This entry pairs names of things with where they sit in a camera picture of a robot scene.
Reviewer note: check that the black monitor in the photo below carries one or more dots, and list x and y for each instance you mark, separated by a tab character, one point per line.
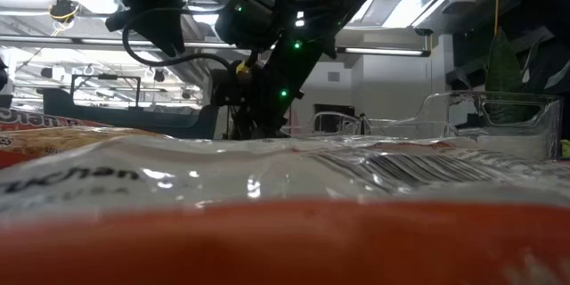
334	111

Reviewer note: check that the yellow-green small object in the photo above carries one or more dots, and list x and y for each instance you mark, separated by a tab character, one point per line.
565	148

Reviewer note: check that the orange Maruchan noodle packet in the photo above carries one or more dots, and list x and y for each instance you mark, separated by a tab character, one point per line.
44	120
285	231
67	140

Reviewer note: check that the grey wall vent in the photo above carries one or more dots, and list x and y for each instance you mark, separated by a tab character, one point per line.
333	75

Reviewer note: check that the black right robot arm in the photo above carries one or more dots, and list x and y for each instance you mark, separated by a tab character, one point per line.
329	9

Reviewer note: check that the long ceiling light strip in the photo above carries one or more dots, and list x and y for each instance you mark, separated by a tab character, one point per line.
383	51

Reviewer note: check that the green plant in white pot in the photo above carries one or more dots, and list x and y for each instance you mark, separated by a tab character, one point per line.
503	67

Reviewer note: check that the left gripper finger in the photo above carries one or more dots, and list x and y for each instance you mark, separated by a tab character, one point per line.
167	35

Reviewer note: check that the black metal station frame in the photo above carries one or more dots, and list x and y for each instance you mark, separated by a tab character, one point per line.
105	76

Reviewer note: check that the person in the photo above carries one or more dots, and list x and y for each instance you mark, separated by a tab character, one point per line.
2	75

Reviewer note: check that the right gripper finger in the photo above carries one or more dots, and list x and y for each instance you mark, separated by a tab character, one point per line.
271	127
242	127

